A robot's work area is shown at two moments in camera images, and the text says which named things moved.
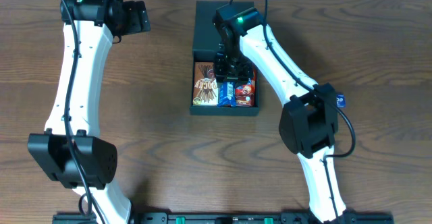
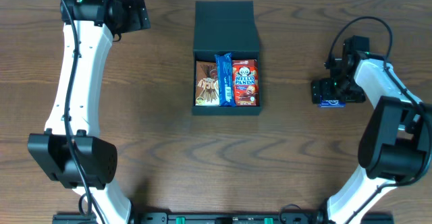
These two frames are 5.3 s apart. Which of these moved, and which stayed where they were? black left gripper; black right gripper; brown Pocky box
Moved: black right gripper
Stayed: black left gripper; brown Pocky box
